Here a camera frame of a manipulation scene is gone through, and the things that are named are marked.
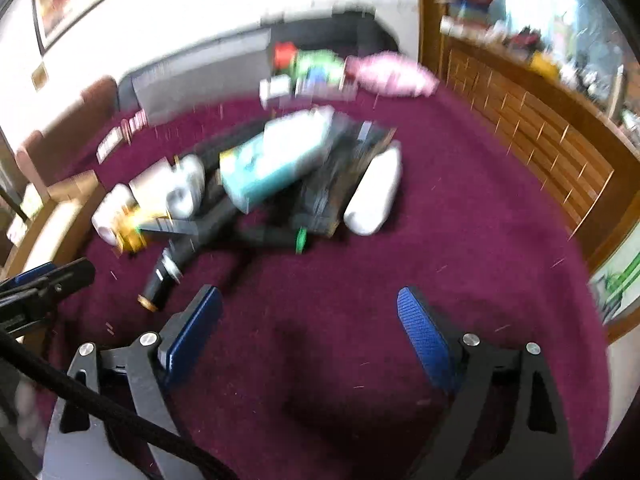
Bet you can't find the grey rectangular box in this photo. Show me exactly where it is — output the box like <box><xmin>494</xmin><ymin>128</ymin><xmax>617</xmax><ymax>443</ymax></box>
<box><xmin>131</xmin><ymin>27</ymin><xmax>273</xmax><ymax>126</ymax></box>

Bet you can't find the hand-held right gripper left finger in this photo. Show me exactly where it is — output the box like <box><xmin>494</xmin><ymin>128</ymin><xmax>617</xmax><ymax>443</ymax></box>
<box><xmin>42</xmin><ymin>284</ymin><xmax>223</xmax><ymax>480</ymax></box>

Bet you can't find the red cap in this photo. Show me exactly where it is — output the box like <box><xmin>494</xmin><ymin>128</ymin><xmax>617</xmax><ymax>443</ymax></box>
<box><xmin>274</xmin><ymin>42</ymin><xmax>298</xmax><ymax>68</ymax></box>

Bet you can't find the cartoon print tissue pack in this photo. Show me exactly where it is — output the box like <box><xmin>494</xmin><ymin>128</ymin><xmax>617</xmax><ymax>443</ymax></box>
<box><xmin>220</xmin><ymin>105</ymin><xmax>336</xmax><ymax>213</ymax></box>

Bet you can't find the black marker yellow end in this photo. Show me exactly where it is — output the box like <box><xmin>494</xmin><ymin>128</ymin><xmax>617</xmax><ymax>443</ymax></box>
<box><xmin>137</xmin><ymin>245</ymin><xmax>187</xmax><ymax>313</ymax></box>

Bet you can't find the yellow tape roll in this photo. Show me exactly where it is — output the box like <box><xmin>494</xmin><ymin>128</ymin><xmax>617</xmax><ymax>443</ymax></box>
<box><xmin>112</xmin><ymin>205</ymin><xmax>151</xmax><ymax>256</ymax></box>

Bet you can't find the black marker green end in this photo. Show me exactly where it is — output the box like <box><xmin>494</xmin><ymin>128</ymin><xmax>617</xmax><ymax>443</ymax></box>
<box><xmin>239</xmin><ymin>226</ymin><xmax>309</xmax><ymax>256</ymax></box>

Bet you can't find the black snack bag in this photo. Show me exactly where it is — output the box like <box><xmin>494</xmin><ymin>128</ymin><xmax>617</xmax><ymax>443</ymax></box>
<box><xmin>295</xmin><ymin>120</ymin><xmax>398</xmax><ymax>236</ymax></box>

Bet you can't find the plain white bottle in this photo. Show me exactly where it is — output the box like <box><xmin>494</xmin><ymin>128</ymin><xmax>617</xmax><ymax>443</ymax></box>
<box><xmin>91</xmin><ymin>184</ymin><xmax>138</xmax><ymax>247</ymax></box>

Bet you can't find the shelf clutter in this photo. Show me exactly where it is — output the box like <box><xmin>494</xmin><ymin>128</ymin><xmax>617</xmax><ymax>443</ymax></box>
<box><xmin>435</xmin><ymin>0</ymin><xmax>640</xmax><ymax>131</ymax></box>

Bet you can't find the white bottle red label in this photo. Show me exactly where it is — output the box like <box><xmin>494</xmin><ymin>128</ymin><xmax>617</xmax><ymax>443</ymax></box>
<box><xmin>342</xmin><ymin>142</ymin><xmax>403</xmax><ymax>236</ymax></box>

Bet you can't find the pink plastic bag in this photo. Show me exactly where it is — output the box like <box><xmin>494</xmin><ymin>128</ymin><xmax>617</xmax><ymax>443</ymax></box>
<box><xmin>345</xmin><ymin>51</ymin><xmax>441</xmax><ymax>97</ymax></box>

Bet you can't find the black padded headboard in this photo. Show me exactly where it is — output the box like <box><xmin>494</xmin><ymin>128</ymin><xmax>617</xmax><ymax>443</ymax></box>
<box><xmin>260</xmin><ymin>7</ymin><xmax>401</xmax><ymax>53</ymax></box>

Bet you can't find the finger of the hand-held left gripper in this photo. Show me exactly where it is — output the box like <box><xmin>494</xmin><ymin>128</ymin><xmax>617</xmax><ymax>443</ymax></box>
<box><xmin>0</xmin><ymin>257</ymin><xmax>97</xmax><ymax>333</ymax></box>
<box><xmin>0</xmin><ymin>261</ymin><xmax>58</xmax><ymax>295</ymax></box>

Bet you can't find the green bamboo poster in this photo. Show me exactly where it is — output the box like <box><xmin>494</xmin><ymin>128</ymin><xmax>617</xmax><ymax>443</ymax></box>
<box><xmin>590</xmin><ymin>240</ymin><xmax>640</xmax><ymax>326</ymax></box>

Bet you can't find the wooden cabinet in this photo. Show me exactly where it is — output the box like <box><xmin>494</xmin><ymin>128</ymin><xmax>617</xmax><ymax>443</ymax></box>
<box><xmin>417</xmin><ymin>0</ymin><xmax>640</xmax><ymax>346</ymax></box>

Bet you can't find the black braided cable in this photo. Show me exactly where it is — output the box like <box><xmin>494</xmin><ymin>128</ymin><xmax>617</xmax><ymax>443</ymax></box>
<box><xmin>0</xmin><ymin>330</ymin><xmax>238</xmax><ymax>480</ymax></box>

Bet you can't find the green packet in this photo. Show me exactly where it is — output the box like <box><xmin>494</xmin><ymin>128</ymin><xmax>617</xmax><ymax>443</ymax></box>
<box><xmin>295</xmin><ymin>51</ymin><xmax>346</xmax><ymax>83</ymax></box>

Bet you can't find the cardboard box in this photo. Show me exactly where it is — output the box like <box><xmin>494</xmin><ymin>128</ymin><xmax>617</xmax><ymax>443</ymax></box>
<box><xmin>0</xmin><ymin>170</ymin><xmax>106</xmax><ymax>281</ymax></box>

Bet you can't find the framed wall picture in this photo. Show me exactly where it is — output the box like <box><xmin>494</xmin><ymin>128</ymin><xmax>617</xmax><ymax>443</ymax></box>
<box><xmin>30</xmin><ymin>0</ymin><xmax>181</xmax><ymax>56</ymax></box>

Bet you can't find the cabinet mirror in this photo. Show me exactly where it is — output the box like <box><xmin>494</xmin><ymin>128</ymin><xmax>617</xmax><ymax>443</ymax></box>
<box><xmin>475</xmin><ymin>0</ymin><xmax>636</xmax><ymax>126</ymax></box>

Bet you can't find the small white box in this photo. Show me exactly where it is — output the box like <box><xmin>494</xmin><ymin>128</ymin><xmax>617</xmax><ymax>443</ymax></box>
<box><xmin>259</xmin><ymin>75</ymin><xmax>293</xmax><ymax>108</ymax></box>

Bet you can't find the pink patterned small packet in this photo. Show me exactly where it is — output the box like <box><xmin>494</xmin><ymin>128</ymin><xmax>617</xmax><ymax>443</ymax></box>
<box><xmin>120</xmin><ymin>110</ymin><xmax>151</xmax><ymax>133</ymax></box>

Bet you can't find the brown padded chair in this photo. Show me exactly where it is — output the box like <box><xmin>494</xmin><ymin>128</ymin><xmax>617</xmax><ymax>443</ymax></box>
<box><xmin>15</xmin><ymin>75</ymin><xmax>118</xmax><ymax>186</ymax></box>

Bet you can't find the black marker olive end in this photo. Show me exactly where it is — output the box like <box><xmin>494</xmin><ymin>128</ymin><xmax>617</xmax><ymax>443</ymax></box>
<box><xmin>195</xmin><ymin>145</ymin><xmax>241</xmax><ymax>241</ymax></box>

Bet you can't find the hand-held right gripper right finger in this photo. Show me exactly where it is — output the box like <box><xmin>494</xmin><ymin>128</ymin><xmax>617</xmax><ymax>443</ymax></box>
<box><xmin>396</xmin><ymin>285</ymin><xmax>576</xmax><ymax>480</ymax></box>

